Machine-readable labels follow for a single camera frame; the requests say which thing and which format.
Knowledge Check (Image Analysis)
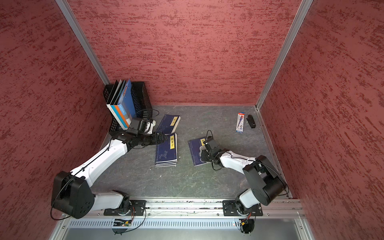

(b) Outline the purple book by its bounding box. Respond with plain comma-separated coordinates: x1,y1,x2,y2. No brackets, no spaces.
155,161,178,167
155,133,178,163
188,137,208,167

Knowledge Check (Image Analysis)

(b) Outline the white teal upright book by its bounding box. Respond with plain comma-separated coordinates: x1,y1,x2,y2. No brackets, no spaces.
106,79,130,131

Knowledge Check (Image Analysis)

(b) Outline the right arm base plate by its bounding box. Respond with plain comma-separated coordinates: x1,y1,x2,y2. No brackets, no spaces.
222,200,263,217

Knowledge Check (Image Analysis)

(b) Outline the blue orange upright folder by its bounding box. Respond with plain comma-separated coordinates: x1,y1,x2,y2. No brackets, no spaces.
116,80,136,129

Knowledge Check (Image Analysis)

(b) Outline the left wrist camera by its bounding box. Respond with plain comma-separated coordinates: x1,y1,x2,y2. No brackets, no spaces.
127,118,156,135

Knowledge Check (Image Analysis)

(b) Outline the blue book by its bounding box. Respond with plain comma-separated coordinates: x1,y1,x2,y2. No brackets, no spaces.
157,115,181,135

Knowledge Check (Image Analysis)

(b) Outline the aluminium rail frame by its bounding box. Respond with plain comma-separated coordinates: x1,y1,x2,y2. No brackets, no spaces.
50,198,314,240

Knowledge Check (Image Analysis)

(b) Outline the small black device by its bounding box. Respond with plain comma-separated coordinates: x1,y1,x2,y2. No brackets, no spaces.
247,115,256,129

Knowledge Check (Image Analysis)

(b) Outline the white blue pen box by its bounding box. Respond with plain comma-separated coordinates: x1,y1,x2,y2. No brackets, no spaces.
236,113,245,133

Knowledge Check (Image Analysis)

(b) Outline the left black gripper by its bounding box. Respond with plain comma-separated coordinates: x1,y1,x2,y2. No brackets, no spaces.
137,131,168,146

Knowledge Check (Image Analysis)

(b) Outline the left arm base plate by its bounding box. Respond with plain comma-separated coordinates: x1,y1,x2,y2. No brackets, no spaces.
103,200,147,218

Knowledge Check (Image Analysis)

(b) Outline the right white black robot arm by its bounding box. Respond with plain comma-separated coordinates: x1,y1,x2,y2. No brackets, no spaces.
201,136,288,216

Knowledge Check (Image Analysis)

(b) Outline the slotted cable duct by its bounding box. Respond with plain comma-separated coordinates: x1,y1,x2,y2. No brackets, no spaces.
68,218,241,230

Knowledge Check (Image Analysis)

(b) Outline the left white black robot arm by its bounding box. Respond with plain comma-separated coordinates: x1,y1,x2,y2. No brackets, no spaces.
51,131,168,219

